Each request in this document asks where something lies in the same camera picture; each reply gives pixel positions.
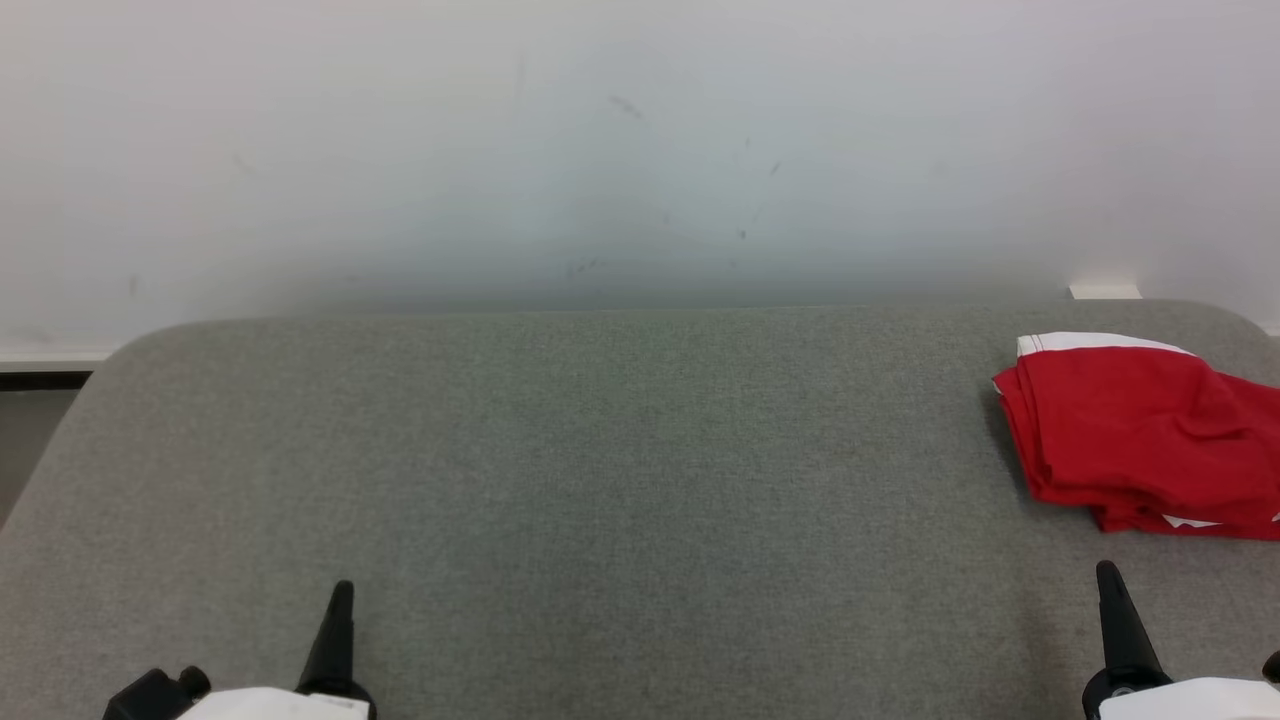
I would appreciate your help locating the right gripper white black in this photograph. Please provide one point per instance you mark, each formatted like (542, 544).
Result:
(1190, 700)

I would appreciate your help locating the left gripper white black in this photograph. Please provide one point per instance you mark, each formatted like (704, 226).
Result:
(260, 707)

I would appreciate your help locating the red shorts with white stripe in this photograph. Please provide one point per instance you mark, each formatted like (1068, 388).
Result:
(1130, 430)

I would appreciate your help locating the grey fabric sofa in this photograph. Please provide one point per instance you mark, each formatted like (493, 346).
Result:
(600, 480)

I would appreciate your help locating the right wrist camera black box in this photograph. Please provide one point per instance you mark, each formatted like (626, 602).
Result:
(1273, 667)

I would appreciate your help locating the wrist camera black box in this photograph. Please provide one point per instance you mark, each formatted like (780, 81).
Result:
(1273, 667)
(150, 698)

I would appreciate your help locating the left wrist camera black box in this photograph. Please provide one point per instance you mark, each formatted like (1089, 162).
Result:
(150, 698)

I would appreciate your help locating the small white wall block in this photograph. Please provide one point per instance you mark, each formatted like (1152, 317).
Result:
(1105, 292)

